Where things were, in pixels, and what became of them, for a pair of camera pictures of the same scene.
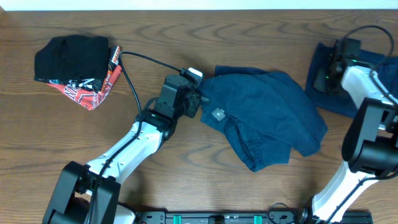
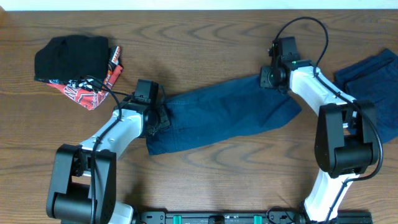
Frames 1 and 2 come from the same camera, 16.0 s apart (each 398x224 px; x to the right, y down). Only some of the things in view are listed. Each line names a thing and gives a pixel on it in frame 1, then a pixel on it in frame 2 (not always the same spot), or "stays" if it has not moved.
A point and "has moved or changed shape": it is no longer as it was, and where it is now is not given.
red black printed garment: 88,93 stays
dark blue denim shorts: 266,114 has moved or changed shape
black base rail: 244,217 stays
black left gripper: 193,105 -> 162,111
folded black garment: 73,56 stays
